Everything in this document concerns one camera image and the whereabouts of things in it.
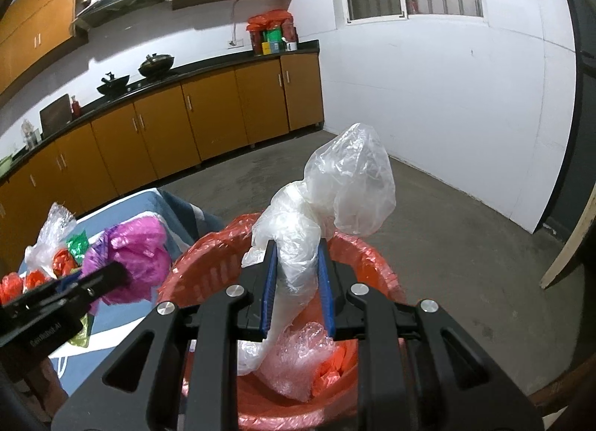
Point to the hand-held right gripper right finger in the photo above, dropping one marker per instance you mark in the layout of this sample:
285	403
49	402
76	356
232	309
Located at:
326	293

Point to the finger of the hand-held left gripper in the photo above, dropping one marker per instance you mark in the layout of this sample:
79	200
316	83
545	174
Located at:
105	277

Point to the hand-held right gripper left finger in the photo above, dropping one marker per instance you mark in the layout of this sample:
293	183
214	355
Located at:
270	291

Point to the purple plastic bag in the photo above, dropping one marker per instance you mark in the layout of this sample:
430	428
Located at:
139	249

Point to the bubble wrap sheet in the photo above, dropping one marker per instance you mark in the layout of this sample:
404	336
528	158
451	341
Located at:
298	356

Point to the clear plastic bag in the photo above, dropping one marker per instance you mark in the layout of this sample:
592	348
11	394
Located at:
349	179

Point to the red foil wrapper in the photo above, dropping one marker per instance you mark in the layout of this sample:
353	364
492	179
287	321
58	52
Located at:
64	263
10	289
36	281

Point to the green foil wrapper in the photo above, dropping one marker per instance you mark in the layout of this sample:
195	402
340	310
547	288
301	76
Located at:
78	247

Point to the yellow-green plastic scrap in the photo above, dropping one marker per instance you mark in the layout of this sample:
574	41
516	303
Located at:
80	335

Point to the small clear plastic wrapper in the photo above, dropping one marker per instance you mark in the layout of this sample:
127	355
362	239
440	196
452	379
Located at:
53	226

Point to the crumpled orange plastic bag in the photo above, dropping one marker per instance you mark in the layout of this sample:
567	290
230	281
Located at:
333	366

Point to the blue white striped tablecloth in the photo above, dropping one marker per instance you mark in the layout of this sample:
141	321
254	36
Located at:
139	207

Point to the glass jar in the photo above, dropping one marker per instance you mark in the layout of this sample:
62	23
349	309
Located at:
29	135

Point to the dark cutting board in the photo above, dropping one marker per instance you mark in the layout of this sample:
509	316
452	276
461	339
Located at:
55	117

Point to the red bottle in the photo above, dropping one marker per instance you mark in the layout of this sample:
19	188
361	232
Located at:
75	109

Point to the wooden base cabinets black counter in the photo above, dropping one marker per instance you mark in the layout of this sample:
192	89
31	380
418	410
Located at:
214	114

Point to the black open wok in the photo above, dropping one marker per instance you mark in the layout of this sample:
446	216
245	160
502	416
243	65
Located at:
113	85

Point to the black wok with lid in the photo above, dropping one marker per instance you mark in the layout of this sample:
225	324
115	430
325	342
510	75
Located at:
156	66

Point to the yellow box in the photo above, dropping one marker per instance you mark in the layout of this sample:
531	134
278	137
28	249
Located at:
266	48

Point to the white cup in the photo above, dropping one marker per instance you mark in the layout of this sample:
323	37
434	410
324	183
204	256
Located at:
291	46

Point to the green box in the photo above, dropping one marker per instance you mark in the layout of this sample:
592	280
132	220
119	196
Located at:
274	38

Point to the brown wooden stool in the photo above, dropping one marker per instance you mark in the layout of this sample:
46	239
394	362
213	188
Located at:
563	394

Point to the red plastic bag on counter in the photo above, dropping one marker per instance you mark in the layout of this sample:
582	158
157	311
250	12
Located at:
272	19

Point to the beige wooden frame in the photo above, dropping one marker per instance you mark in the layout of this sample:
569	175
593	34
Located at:
570	254

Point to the wall socket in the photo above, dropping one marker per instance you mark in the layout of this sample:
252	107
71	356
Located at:
235	43

